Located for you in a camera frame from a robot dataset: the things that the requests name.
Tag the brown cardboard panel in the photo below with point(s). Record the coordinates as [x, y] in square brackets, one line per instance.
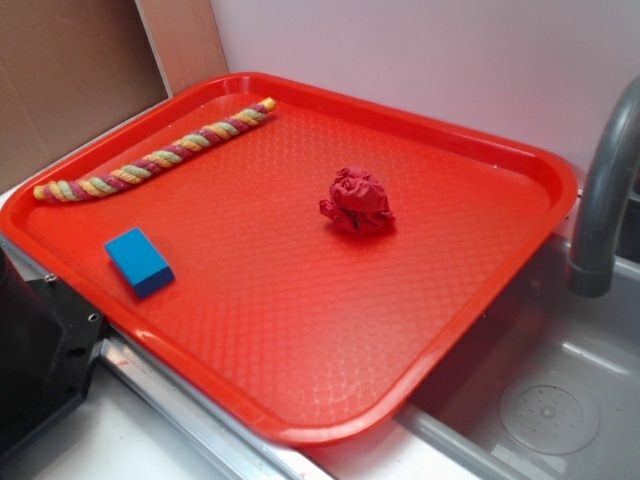
[73, 70]

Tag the round sink drain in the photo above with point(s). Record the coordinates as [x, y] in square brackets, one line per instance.
[549, 415]

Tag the grey plastic sink basin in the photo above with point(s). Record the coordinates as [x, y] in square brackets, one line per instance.
[537, 327]

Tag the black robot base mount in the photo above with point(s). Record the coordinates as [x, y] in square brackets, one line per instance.
[50, 339]

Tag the red plastic tray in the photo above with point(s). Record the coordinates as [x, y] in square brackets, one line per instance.
[306, 333]

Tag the grey toy faucet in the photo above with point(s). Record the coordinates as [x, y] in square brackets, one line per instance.
[607, 223]

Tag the crumpled red cloth ball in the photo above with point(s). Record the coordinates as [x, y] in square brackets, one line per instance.
[357, 203]

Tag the blue rectangular block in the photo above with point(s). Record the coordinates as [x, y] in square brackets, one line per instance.
[140, 263]

